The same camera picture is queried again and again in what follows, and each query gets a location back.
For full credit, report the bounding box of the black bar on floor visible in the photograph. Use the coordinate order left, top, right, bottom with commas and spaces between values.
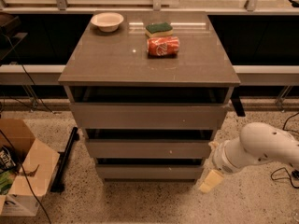
50, 127, 79, 193

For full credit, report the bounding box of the red soda can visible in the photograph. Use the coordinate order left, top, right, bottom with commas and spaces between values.
147, 36, 180, 57

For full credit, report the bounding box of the chip bag in box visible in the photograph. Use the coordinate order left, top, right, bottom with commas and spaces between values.
0, 147, 17, 173

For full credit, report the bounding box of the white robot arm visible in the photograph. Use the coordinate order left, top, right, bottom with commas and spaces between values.
199, 122, 299, 193

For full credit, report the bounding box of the white bowl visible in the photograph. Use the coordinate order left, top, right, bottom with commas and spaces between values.
91, 12, 124, 33

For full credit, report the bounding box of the grey drawer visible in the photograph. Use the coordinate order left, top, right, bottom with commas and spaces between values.
95, 165, 203, 180
70, 103, 228, 130
85, 140, 211, 159

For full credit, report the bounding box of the black cable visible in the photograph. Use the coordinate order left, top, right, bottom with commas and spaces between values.
0, 35, 57, 224
269, 111, 299, 189

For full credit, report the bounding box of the black cable right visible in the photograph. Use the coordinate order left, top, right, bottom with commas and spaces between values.
269, 111, 299, 189

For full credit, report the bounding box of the green package in box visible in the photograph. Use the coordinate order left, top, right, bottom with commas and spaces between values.
0, 170, 16, 195

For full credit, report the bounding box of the black cable left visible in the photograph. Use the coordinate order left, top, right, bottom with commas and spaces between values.
0, 35, 57, 224

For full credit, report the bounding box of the grey drawer cabinet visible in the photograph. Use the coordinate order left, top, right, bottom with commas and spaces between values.
58, 10, 241, 185

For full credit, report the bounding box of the metal window railing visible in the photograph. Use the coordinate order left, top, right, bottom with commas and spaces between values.
0, 0, 299, 16

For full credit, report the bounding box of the green yellow sponge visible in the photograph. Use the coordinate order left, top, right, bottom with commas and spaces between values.
145, 22, 173, 37

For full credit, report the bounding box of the open cardboard box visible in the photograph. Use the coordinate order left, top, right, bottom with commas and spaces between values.
0, 119, 60, 217

